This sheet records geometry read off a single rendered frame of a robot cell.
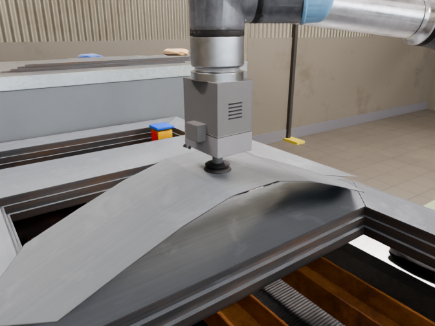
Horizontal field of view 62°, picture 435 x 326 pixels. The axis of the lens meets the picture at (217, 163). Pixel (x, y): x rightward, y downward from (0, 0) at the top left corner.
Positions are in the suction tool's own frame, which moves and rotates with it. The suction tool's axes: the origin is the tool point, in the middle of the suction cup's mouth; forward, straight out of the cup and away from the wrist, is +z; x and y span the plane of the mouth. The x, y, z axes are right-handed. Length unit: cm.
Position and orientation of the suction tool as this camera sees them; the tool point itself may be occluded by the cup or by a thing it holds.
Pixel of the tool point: (217, 176)
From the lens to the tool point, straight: 56.9
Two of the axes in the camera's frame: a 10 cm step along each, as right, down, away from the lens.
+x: 8.0, -2.1, 5.6
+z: 0.1, 9.4, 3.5
